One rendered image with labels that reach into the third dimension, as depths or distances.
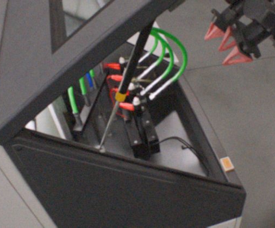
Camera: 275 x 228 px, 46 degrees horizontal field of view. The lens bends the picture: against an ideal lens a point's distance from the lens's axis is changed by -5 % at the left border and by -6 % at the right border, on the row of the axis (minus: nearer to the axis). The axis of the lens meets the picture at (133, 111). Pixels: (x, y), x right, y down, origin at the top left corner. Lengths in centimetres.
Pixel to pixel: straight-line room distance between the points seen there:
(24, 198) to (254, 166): 178
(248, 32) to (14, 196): 70
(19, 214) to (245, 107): 213
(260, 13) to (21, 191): 68
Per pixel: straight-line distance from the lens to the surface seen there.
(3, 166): 75
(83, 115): 118
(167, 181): 89
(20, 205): 88
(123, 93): 66
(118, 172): 81
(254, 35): 88
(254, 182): 230
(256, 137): 253
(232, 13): 115
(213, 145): 123
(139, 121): 119
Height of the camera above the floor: 191
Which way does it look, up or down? 45 degrees down
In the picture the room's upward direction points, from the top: 11 degrees counter-clockwise
